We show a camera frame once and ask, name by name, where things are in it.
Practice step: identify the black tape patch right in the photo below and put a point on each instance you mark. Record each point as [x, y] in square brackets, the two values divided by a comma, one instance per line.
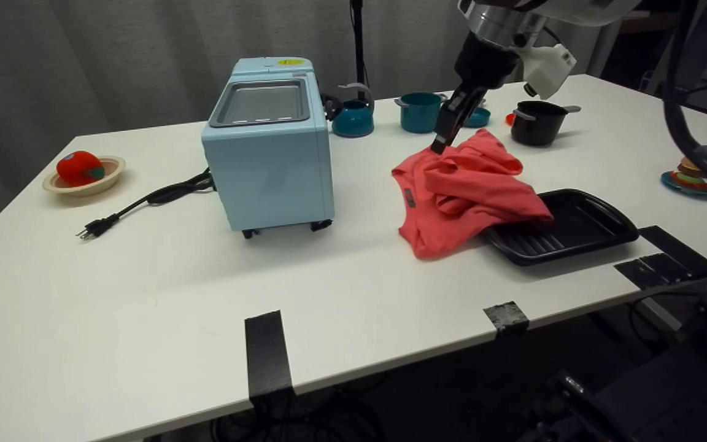
[670, 263]

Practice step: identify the black grill tray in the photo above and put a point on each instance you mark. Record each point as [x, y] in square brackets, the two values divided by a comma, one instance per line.
[580, 224]

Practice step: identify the light blue toaster oven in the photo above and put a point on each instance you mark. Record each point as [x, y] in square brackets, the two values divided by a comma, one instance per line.
[265, 146]

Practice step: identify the coral red sweatshirt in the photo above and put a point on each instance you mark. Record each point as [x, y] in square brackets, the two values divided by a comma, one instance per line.
[460, 191]

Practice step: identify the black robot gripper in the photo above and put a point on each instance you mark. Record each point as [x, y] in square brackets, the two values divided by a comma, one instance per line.
[480, 65]

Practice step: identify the black camera stand pole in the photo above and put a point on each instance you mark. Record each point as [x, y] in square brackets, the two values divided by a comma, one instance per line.
[357, 27]

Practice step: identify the red toy tomato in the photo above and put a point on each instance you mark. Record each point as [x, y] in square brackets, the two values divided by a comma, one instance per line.
[79, 167]

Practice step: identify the teal toy pot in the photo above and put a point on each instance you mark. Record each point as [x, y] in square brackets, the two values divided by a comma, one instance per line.
[418, 111]

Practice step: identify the black toy saucepan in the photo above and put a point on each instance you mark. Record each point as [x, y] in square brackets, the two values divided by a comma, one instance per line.
[536, 123]

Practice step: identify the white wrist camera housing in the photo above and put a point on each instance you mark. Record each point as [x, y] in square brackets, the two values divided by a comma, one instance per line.
[546, 70]

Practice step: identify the black tape strip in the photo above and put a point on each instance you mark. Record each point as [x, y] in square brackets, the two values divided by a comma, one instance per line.
[265, 358]
[505, 318]

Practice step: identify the teal toy kettle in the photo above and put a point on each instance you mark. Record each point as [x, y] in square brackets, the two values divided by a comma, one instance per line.
[349, 119]

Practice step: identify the black tape strip middle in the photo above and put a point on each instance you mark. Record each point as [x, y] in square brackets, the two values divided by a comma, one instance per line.
[505, 318]

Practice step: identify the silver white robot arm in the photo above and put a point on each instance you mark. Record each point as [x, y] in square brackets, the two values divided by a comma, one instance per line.
[504, 37]

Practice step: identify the black tape strip left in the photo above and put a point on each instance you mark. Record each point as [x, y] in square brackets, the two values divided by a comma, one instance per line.
[265, 358]

